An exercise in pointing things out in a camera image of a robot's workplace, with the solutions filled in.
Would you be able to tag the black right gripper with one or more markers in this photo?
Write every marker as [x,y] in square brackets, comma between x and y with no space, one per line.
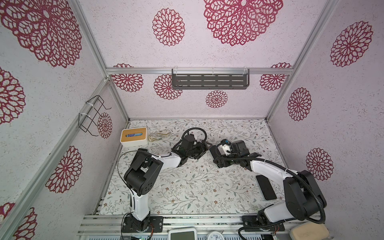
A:
[220,158]

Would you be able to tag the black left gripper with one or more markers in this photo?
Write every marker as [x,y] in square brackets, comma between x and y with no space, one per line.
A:
[202,150]

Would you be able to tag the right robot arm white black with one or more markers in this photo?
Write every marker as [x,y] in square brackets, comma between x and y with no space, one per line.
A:
[303,198]

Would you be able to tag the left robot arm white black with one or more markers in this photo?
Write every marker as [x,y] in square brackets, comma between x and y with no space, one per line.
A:
[146,167]

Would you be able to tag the black phone in blue case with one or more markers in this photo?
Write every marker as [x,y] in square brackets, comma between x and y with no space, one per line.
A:
[266,188]

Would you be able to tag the white box with wooden top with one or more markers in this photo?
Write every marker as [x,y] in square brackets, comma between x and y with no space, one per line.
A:
[134,137]

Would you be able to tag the round white dial timer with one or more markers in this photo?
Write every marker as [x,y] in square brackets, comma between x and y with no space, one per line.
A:
[215,235]

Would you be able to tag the white digital display device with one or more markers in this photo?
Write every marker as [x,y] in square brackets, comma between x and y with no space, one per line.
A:
[183,234]

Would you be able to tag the beige sponge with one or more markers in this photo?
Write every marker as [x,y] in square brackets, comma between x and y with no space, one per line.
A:
[309,231]

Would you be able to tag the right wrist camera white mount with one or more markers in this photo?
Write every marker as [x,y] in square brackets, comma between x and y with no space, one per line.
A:
[225,147]

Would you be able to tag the grey wall shelf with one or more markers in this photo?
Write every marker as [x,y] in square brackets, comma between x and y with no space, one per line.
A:
[212,81]

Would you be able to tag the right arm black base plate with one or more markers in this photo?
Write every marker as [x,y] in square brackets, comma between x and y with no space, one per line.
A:
[252,223]

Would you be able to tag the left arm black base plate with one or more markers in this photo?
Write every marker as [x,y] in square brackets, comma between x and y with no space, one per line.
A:
[150,224]

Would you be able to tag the black wire wall basket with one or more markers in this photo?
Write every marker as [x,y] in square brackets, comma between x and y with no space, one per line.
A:
[96,121]

